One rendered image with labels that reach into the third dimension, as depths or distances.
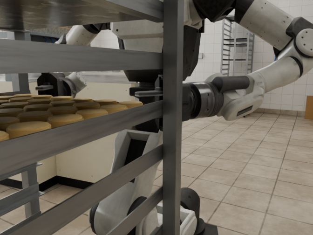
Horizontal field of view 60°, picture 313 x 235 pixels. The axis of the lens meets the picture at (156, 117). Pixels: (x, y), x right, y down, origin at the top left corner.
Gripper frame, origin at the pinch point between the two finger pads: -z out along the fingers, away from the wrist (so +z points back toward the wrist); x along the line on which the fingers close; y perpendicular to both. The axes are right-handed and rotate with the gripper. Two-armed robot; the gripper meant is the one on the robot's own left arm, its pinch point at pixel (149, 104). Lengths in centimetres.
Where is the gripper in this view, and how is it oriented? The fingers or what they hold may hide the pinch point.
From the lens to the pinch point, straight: 58.4
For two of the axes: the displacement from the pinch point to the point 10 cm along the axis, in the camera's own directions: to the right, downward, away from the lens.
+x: 0.0, -9.8, -1.9
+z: 8.4, -1.0, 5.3
